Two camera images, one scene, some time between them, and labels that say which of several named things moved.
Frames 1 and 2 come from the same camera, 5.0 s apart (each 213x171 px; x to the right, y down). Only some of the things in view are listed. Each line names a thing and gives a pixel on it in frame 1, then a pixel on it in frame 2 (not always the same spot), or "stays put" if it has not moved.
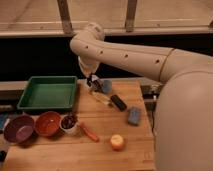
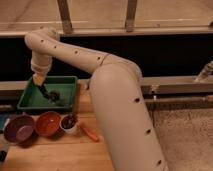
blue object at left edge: (3, 120) stays put
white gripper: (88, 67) -> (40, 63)
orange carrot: (89, 133) stays put
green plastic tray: (49, 93) stays put
